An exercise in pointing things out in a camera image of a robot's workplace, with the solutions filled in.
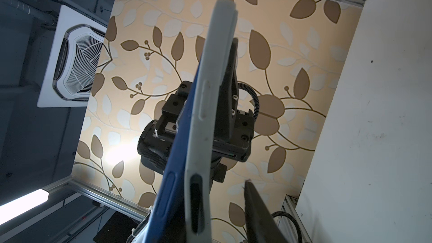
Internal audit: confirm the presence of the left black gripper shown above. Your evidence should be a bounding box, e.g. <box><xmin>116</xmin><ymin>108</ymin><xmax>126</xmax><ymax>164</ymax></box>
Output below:
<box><xmin>137</xmin><ymin>38</ymin><xmax>254</xmax><ymax>174</ymax></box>

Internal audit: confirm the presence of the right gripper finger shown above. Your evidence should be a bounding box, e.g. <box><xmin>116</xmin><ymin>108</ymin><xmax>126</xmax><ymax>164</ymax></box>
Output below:
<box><xmin>244</xmin><ymin>180</ymin><xmax>287</xmax><ymax>243</ymax></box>

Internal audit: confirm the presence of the light blue phone case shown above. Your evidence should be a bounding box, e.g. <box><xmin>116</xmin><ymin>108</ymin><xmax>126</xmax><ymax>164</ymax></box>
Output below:
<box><xmin>184</xmin><ymin>0</ymin><xmax>238</xmax><ymax>243</ymax></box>

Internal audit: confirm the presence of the black smartphone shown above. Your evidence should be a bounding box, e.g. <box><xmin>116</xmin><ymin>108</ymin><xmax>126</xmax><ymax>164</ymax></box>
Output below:
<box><xmin>135</xmin><ymin>81</ymin><xmax>196</xmax><ymax>243</ymax></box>

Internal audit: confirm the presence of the ceiling air conditioner vent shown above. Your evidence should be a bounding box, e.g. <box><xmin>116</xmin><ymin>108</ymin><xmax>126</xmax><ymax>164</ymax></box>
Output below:
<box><xmin>37</xmin><ymin>5</ymin><xmax>106</xmax><ymax>108</ymax></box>

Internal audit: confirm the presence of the ceiling light panel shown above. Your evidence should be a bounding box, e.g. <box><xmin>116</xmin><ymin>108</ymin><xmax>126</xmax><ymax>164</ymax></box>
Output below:
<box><xmin>0</xmin><ymin>189</ymin><xmax>50</xmax><ymax>225</ymax></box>

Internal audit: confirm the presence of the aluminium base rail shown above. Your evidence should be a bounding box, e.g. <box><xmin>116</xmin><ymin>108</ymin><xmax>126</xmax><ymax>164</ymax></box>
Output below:
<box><xmin>272</xmin><ymin>195</ymin><xmax>312</xmax><ymax>243</ymax></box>

